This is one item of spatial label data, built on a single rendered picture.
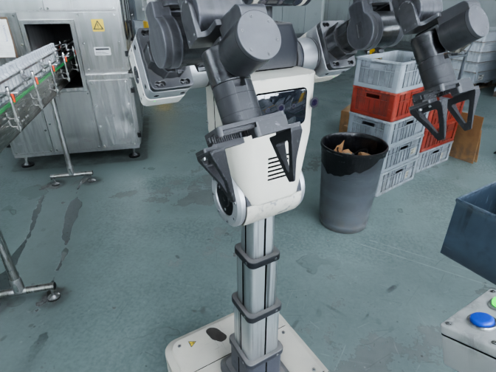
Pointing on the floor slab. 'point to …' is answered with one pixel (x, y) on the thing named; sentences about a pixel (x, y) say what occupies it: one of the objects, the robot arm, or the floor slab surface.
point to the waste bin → (349, 180)
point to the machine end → (82, 18)
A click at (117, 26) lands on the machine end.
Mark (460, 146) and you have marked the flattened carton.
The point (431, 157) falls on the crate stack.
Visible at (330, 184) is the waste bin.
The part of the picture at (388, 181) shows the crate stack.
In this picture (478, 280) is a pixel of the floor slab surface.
